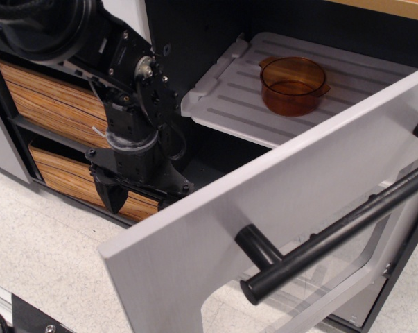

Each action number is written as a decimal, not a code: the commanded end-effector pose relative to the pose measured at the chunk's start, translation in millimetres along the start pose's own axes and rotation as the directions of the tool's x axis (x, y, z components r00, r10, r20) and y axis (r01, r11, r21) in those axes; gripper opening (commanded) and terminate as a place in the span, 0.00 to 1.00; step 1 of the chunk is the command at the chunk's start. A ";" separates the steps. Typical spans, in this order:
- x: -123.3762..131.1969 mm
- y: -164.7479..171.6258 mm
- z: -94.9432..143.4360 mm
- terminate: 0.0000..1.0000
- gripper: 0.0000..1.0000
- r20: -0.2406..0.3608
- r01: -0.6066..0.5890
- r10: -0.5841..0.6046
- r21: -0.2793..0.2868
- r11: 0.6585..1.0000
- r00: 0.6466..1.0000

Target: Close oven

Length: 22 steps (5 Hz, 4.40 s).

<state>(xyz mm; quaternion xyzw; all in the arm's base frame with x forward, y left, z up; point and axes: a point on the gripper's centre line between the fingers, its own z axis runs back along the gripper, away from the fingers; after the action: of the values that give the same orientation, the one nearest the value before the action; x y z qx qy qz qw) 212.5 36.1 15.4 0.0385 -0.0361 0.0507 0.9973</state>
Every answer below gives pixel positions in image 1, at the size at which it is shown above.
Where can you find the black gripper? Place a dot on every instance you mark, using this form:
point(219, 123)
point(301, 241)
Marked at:
point(134, 166)

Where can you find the grey oven door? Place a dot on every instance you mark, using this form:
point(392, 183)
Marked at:
point(164, 268)

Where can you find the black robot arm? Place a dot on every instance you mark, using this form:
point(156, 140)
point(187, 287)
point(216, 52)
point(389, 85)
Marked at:
point(124, 74)

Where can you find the grey oven rack tray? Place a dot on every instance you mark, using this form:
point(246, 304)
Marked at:
point(228, 97)

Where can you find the lower wood grain bin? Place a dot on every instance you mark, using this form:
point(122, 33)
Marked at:
point(71, 177)

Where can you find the wood grain bin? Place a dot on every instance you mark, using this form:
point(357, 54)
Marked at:
point(53, 104)
point(71, 177)

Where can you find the upper wood grain bin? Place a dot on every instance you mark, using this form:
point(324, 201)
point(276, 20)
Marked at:
point(53, 104)

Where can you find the dark play kitchen cabinet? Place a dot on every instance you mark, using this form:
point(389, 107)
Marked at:
point(49, 241)

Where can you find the amber plastic pot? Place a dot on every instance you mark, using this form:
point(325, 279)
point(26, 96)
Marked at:
point(292, 86)

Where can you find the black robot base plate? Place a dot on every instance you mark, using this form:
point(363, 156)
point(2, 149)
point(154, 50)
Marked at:
point(27, 318)

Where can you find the black oven door handle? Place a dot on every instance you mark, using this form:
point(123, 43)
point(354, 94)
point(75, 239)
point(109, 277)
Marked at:
point(276, 269)

